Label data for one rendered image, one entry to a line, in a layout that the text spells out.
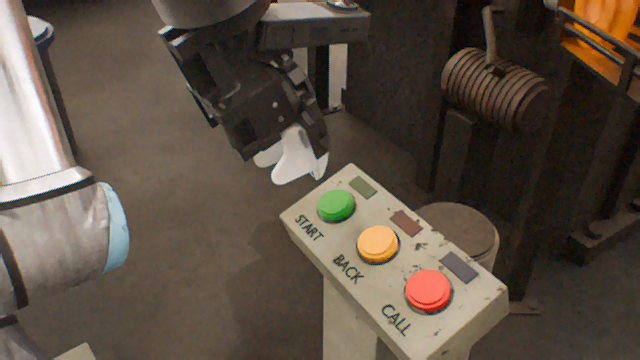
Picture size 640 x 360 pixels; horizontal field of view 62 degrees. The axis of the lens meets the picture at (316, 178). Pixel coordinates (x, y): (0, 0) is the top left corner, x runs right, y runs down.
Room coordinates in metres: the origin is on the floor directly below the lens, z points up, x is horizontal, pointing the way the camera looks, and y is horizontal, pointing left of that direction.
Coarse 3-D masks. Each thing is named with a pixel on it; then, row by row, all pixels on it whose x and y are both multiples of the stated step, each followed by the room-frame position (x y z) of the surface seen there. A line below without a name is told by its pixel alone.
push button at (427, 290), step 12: (420, 276) 0.35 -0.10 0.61; (432, 276) 0.34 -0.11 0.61; (444, 276) 0.34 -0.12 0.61; (408, 288) 0.34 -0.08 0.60; (420, 288) 0.33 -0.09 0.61; (432, 288) 0.33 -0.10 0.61; (444, 288) 0.33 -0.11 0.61; (420, 300) 0.32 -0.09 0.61; (432, 300) 0.32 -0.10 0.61; (444, 300) 0.32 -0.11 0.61
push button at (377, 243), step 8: (368, 232) 0.41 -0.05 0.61; (376, 232) 0.41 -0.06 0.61; (384, 232) 0.40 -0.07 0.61; (392, 232) 0.40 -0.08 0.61; (360, 240) 0.40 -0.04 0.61; (368, 240) 0.40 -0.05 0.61; (376, 240) 0.40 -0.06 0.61; (384, 240) 0.39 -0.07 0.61; (392, 240) 0.39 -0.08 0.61; (360, 248) 0.39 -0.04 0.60; (368, 248) 0.39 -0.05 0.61; (376, 248) 0.39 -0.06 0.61; (384, 248) 0.38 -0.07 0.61; (392, 248) 0.39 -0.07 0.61; (368, 256) 0.38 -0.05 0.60; (376, 256) 0.38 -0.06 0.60; (384, 256) 0.38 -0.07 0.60
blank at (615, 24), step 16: (576, 0) 0.93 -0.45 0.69; (592, 0) 0.89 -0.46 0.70; (608, 0) 0.82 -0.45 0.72; (624, 0) 0.79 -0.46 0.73; (592, 16) 0.88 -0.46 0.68; (608, 16) 0.80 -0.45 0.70; (624, 16) 0.79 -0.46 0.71; (608, 32) 0.79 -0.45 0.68; (624, 32) 0.79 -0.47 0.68; (608, 48) 0.81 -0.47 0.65
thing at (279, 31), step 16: (336, 0) 0.47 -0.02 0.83; (272, 16) 0.41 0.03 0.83; (288, 16) 0.41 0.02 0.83; (304, 16) 0.42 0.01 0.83; (320, 16) 0.43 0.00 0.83; (336, 16) 0.43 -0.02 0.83; (352, 16) 0.44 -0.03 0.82; (368, 16) 0.45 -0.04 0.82; (272, 32) 0.40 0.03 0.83; (288, 32) 0.40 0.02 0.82; (304, 32) 0.41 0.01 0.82; (320, 32) 0.42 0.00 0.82; (336, 32) 0.43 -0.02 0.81; (352, 32) 0.44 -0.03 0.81; (256, 48) 0.40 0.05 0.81; (272, 48) 0.40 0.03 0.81; (288, 48) 0.40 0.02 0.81
